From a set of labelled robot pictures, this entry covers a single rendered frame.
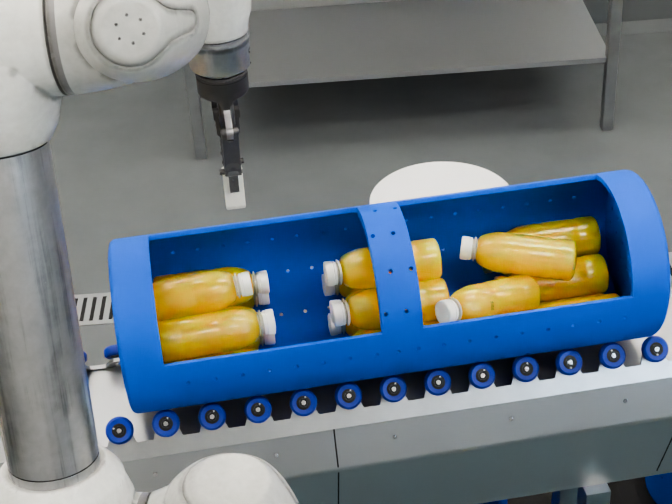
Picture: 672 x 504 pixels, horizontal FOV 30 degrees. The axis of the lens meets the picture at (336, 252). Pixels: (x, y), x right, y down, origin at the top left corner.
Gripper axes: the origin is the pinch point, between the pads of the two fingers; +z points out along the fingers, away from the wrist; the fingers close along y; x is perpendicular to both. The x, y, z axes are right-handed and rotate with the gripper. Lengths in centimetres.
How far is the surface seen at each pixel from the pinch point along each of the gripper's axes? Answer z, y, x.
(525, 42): 103, 242, -122
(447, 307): 19.1, -12.4, -30.6
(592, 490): 69, -9, -59
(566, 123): 132, 229, -136
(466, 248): 17.6, 0.5, -37.0
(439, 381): 35.4, -11.0, -29.7
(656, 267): 17, -13, -64
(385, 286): 14.4, -11.1, -21.1
